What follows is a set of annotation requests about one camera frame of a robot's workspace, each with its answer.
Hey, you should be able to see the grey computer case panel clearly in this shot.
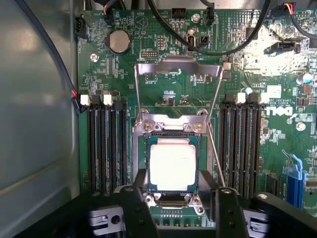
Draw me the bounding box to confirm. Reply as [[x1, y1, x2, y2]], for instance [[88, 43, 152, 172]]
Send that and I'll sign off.
[[0, 0, 84, 238]]

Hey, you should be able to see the silver can capacitor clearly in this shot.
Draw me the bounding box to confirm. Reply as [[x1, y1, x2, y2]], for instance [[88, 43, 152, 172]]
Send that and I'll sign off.
[[295, 72, 313, 85]]

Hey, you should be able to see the blue expansion slot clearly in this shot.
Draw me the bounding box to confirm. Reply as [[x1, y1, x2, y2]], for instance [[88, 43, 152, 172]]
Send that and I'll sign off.
[[284, 153, 309, 212]]

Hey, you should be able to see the black board edge connector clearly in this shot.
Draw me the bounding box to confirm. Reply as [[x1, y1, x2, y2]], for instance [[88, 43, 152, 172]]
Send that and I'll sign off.
[[73, 14, 88, 40]]

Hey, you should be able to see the thin multicolour wire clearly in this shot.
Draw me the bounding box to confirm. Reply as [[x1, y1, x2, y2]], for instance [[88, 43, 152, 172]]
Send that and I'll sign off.
[[103, 0, 117, 24]]

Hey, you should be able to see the silver coin cell battery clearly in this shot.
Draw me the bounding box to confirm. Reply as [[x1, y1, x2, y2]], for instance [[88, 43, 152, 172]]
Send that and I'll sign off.
[[106, 29, 131, 54]]

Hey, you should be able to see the thin metal locking lever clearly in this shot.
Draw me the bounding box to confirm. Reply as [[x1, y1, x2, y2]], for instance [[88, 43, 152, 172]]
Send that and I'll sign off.
[[207, 121, 227, 188]]

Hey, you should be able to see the green Dell motherboard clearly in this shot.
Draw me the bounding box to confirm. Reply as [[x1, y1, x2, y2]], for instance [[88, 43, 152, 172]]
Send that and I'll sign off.
[[75, 8, 317, 238]]

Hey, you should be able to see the black plug with wire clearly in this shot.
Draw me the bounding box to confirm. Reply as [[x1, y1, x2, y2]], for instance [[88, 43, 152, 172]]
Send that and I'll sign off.
[[203, 0, 215, 26]]

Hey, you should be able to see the thick black looping wire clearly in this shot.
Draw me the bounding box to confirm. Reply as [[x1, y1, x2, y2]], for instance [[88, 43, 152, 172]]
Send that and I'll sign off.
[[146, 0, 272, 56]]

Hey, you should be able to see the black SATA port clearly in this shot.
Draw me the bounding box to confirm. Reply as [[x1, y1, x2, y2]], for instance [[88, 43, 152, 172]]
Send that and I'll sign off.
[[273, 40, 297, 55]]

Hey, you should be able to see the dark blue wire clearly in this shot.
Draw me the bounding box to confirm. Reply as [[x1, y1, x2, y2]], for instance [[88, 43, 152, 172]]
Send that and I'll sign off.
[[14, 0, 82, 115]]

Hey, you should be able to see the metal CPU socket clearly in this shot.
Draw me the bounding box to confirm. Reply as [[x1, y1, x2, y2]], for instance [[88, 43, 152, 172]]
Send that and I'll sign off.
[[132, 108, 214, 222]]

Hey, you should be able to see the metal socket cover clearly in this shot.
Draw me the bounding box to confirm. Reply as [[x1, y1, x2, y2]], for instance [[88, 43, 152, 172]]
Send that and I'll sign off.
[[133, 56, 225, 124]]

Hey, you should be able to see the short black expansion slot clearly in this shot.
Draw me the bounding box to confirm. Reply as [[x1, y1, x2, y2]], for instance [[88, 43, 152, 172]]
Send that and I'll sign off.
[[265, 173, 281, 197]]

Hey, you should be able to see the black wire with coloured strands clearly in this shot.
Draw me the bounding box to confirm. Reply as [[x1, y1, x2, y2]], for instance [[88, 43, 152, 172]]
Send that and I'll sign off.
[[271, 1, 317, 39]]

